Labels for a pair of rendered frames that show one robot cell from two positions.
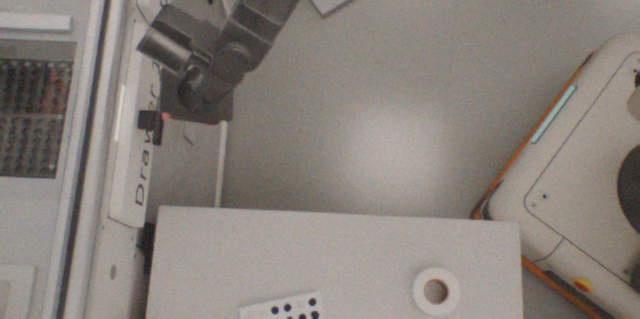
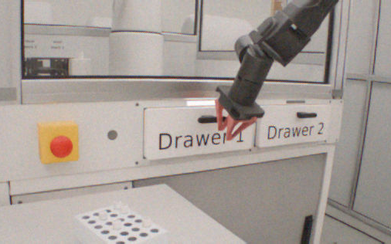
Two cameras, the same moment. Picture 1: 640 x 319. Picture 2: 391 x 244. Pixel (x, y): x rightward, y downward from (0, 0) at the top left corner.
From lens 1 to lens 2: 0.85 m
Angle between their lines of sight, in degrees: 68
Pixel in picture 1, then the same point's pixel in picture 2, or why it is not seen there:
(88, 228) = (134, 79)
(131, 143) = (190, 110)
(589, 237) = not seen: outside the picture
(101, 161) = (172, 82)
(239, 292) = not seen: hidden behind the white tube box
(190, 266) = (135, 199)
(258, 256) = (168, 219)
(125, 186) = (165, 110)
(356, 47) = not seen: outside the picture
